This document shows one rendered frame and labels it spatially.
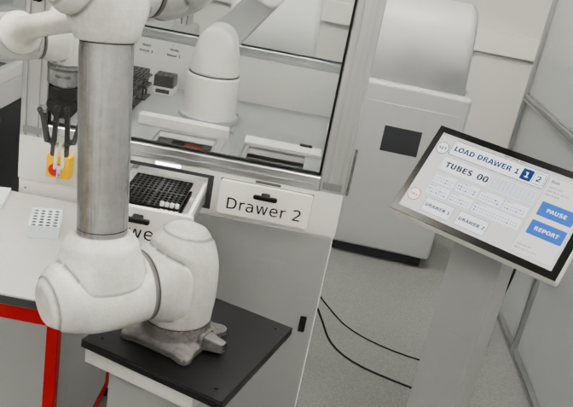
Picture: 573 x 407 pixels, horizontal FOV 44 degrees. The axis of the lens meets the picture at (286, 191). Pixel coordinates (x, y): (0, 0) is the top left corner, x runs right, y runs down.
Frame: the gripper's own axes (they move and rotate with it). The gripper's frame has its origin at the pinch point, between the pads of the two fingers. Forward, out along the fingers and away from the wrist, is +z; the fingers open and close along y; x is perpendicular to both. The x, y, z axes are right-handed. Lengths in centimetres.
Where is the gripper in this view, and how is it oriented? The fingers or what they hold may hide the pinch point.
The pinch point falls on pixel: (59, 156)
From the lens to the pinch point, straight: 204.0
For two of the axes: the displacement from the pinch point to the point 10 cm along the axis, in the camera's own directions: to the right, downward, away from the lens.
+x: -1.5, -3.9, 9.1
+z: -1.8, 9.1, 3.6
